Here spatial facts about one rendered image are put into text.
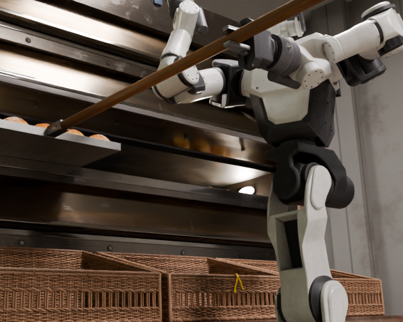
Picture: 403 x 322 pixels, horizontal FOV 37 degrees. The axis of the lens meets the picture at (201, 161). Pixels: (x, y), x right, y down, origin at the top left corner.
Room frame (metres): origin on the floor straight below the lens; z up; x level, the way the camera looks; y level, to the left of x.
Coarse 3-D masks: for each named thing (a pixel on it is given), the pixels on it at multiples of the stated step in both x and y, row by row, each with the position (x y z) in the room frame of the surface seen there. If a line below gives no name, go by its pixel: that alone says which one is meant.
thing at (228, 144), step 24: (0, 96) 1.98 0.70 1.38; (24, 96) 2.01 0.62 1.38; (48, 96) 2.03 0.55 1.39; (72, 96) 2.06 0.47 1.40; (48, 120) 2.20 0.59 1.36; (96, 120) 2.26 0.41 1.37; (120, 120) 2.29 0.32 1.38; (144, 120) 2.32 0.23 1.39; (168, 120) 2.35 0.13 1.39; (168, 144) 2.59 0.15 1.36; (192, 144) 2.63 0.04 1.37; (216, 144) 2.67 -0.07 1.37; (240, 144) 2.71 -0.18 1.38; (264, 144) 2.75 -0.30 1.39
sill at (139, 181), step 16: (0, 160) 2.04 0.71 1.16; (16, 160) 2.08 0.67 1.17; (32, 160) 2.12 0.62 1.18; (80, 176) 2.25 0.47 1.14; (96, 176) 2.30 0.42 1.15; (112, 176) 2.35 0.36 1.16; (128, 176) 2.40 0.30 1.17; (192, 192) 2.62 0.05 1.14; (208, 192) 2.68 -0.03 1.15; (224, 192) 2.75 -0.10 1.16; (240, 192) 2.82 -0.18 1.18
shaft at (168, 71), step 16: (304, 0) 1.07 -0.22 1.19; (320, 0) 1.06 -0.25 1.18; (272, 16) 1.13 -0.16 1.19; (288, 16) 1.11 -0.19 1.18; (240, 32) 1.20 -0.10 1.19; (256, 32) 1.18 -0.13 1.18; (208, 48) 1.28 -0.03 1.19; (224, 48) 1.25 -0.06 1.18; (176, 64) 1.36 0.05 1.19; (192, 64) 1.34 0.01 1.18; (144, 80) 1.46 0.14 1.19; (160, 80) 1.43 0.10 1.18; (112, 96) 1.57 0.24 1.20; (128, 96) 1.53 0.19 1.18; (80, 112) 1.70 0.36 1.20; (96, 112) 1.65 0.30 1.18; (64, 128) 1.79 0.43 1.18
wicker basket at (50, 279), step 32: (32, 256) 2.09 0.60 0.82; (64, 256) 2.17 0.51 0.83; (96, 256) 2.15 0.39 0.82; (0, 288) 1.55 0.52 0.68; (32, 288) 1.60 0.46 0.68; (64, 288) 1.67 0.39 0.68; (96, 288) 1.74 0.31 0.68; (128, 288) 1.81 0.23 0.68; (160, 288) 1.89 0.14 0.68; (0, 320) 1.55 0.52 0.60; (32, 320) 1.61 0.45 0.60; (64, 320) 1.67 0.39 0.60; (96, 320) 1.74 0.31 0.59; (128, 320) 1.81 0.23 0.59; (160, 320) 1.89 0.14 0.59
